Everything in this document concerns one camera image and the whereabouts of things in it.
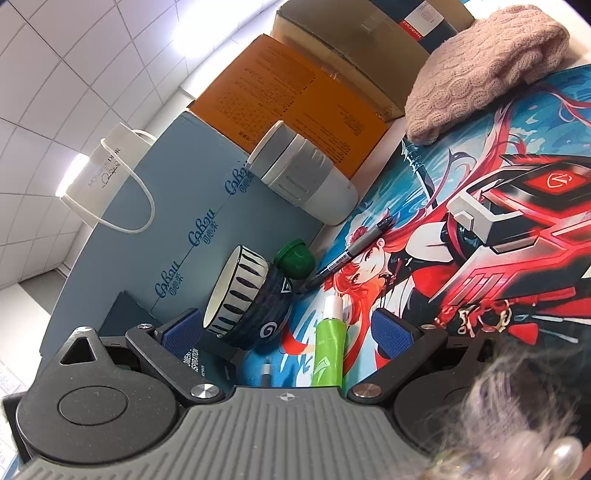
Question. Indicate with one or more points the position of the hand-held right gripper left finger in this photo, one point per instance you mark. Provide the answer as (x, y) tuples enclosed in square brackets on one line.
[(184, 334)]

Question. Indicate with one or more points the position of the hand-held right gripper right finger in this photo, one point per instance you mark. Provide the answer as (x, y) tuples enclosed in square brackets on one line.
[(392, 332)]

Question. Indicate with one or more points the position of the dark blue plastic crate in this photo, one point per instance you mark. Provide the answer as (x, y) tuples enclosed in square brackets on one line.
[(129, 314)]

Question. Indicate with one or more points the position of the green marker pen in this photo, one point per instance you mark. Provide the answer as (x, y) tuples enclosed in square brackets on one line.
[(330, 346)]

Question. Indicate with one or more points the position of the striped blue ceramic bowl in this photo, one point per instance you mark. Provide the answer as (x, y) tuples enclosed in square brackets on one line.
[(263, 314)]

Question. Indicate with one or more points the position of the silver metal tube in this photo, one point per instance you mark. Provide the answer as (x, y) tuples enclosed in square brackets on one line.
[(266, 374)]

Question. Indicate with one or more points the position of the black pen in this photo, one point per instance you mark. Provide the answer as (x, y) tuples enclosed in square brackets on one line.
[(351, 251)]

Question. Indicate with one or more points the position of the small green cap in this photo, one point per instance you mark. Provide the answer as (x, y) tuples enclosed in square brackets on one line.
[(295, 263)]

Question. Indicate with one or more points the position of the grey fluffy trim with pearls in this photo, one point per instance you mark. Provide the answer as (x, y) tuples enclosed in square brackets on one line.
[(508, 406)]

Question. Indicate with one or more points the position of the printed desk mat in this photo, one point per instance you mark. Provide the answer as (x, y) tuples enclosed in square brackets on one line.
[(508, 258)]

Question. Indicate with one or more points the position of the blue cardboard box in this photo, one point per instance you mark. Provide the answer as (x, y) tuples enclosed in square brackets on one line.
[(184, 194)]

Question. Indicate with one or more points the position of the grey and white cup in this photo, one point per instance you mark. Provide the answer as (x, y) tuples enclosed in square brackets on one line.
[(314, 180)]

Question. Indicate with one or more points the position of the white paper bag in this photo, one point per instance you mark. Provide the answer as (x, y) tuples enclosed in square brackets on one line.
[(99, 170)]

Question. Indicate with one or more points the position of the ceiling light panel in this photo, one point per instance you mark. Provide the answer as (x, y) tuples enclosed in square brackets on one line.
[(74, 177)]

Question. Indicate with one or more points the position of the orange cardboard box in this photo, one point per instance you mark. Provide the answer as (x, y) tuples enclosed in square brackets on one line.
[(286, 92)]

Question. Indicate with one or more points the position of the pink knitted cloth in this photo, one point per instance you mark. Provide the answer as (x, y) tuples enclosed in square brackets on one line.
[(480, 78)]

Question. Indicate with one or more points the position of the large brown cardboard box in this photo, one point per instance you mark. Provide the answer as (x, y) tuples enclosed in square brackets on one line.
[(351, 41)]

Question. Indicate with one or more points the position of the dark blue box red label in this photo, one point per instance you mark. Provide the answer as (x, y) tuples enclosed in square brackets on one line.
[(455, 25)]

